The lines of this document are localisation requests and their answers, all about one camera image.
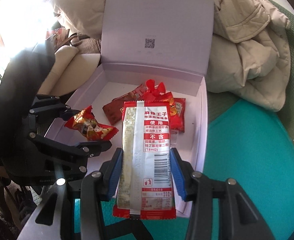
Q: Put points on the brown knit cloth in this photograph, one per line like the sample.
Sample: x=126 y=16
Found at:
x=89 y=45

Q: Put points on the small red sauce packet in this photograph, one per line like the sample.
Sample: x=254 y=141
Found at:
x=140 y=91

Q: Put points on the beige puffer jacket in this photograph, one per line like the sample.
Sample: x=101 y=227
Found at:
x=249 y=55

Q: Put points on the white gift box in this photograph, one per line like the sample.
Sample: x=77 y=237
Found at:
x=157 y=17

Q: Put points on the dark red packet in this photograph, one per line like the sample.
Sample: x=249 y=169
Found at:
x=114 y=108

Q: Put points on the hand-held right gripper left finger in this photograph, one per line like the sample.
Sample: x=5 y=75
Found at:
x=113 y=177

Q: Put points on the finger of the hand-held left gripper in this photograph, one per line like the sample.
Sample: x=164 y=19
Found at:
x=87 y=147
x=62 y=110

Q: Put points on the red packet with white label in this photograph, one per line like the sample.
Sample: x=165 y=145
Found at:
x=179 y=120

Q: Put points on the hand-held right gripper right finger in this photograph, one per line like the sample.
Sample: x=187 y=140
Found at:
x=179 y=177

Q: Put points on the beige cap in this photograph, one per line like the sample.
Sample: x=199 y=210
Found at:
x=69 y=62

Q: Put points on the long red snack packet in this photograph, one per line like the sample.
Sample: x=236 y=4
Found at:
x=147 y=155

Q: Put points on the red gold candy packet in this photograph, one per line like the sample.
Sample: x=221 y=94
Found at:
x=171 y=102
x=92 y=127

